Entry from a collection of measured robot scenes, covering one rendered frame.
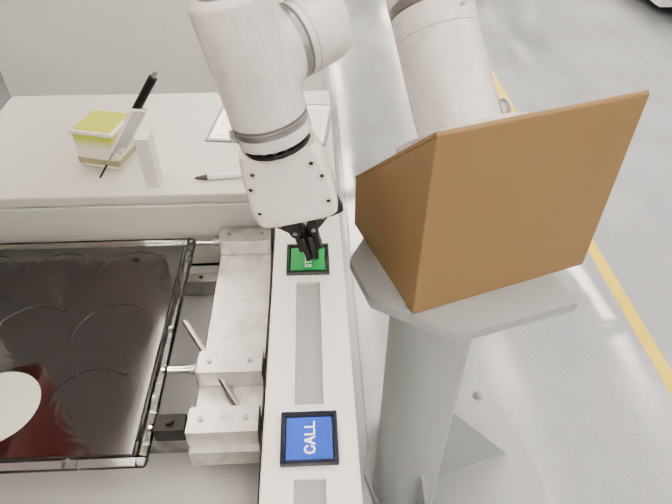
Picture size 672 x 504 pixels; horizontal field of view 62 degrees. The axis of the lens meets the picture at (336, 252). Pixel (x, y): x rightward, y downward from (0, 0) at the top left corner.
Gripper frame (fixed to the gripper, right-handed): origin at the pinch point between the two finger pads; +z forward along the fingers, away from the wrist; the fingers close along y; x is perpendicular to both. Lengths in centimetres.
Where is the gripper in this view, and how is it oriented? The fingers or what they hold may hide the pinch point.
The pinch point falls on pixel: (309, 241)
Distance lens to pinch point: 72.4
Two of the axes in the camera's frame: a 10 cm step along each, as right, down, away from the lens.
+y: 9.8, -1.8, -1.1
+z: 2.1, 7.3, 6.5
